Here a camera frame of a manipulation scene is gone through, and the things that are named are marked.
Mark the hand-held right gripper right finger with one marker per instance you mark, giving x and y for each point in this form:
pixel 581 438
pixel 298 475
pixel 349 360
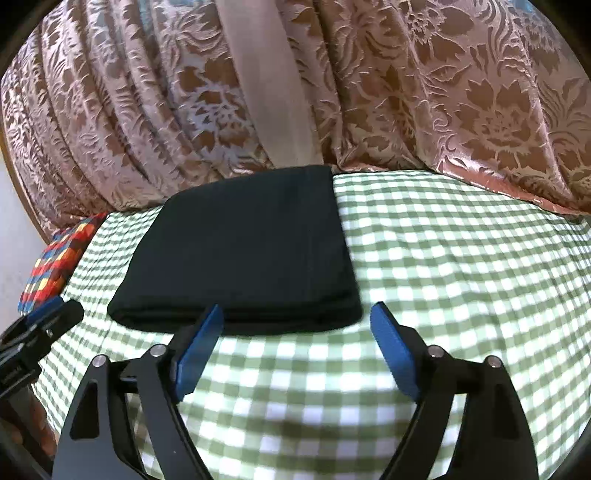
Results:
pixel 392 346

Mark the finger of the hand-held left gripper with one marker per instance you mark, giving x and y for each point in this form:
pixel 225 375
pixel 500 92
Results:
pixel 64 318
pixel 44 310

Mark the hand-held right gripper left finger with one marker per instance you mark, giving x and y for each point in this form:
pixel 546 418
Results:
pixel 198 350

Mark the black pants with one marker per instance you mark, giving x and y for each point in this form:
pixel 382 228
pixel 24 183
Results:
pixel 244 249

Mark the person's left hand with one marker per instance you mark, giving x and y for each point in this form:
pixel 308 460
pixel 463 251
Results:
pixel 37 422

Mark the green checked bedsheet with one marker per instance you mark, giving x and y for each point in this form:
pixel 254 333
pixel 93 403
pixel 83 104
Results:
pixel 438 267

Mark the brown floral curtain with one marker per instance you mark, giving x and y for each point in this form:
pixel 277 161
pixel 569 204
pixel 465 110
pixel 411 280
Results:
pixel 438 101

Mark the plain beige curtain strip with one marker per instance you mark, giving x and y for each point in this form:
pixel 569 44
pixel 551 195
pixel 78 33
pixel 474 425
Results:
pixel 272 92

